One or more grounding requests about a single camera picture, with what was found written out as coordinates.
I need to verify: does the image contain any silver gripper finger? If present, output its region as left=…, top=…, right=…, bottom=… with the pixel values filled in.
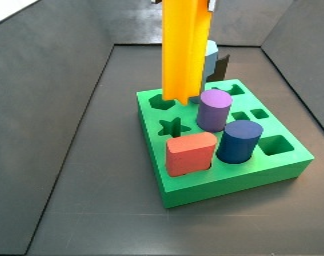
left=208, top=0, right=217, bottom=12

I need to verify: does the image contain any yellow star prism block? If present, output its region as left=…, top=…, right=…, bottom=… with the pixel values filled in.
left=163, top=0, right=213, bottom=105

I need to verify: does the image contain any black fixture block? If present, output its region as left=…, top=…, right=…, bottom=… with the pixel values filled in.
left=208, top=55, right=231, bottom=82

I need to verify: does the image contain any purple cylinder block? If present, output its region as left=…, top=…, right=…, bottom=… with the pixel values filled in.
left=197, top=89, right=233, bottom=132

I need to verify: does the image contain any dark blue cylinder block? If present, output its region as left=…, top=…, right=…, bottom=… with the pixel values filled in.
left=216, top=120, right=264, bottom=164

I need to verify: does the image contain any green shape sorter base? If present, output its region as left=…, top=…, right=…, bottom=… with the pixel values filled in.
left=137, top=79, right=314, bottom=208

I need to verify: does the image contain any red rounded rectangle block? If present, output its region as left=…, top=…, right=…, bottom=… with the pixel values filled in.
left=167, top=132, right=219, bottom=177

